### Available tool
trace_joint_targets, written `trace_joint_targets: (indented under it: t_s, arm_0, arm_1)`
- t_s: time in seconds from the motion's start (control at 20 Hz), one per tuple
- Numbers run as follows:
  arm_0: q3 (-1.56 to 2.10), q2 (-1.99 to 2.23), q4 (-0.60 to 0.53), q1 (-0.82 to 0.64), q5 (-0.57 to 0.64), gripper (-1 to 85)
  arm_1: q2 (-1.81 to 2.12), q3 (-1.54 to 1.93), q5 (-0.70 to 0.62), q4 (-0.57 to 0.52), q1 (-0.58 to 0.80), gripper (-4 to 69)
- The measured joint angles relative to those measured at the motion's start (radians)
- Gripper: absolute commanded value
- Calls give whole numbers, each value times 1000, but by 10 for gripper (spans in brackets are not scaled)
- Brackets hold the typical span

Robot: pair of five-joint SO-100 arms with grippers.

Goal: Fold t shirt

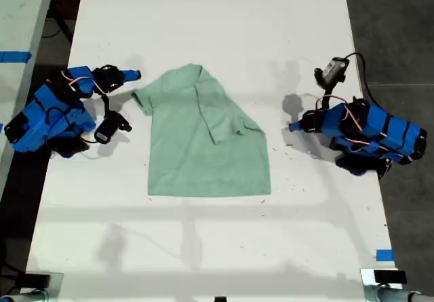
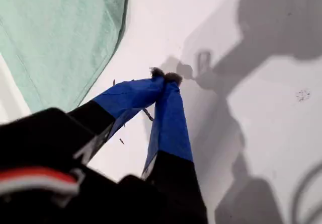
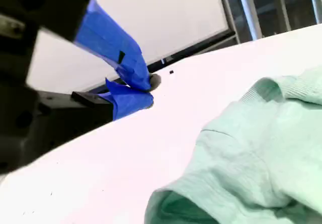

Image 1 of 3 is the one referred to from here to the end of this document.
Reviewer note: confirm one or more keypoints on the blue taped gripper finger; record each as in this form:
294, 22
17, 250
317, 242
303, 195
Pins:
296, 126
132, 75

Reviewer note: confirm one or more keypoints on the pale green T-shirt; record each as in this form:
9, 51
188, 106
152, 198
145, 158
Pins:
190, 152

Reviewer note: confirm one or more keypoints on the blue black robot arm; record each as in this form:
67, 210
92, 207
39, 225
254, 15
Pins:
390, 129
37, 118

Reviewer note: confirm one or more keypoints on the long blue tape strip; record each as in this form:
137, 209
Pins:
15, 57

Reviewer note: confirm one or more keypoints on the white side table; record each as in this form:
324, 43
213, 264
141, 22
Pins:
17, 17

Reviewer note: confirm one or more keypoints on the short blue tape piece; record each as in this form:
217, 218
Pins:
384, 255

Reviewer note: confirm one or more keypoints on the small black box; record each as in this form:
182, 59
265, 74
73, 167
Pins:
390, 277
35, 280

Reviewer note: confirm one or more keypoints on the metal table clamp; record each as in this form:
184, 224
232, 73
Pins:
56, 288
369, 288

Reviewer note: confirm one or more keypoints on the tiny black block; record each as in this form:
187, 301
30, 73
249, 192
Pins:
220, 299

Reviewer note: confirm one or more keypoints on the black camera stalk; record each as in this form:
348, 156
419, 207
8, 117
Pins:
108, 103
327, 96

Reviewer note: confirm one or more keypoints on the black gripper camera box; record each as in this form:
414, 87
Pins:
108, 129

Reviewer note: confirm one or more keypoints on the silver black camera box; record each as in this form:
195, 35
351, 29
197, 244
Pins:
334, 68

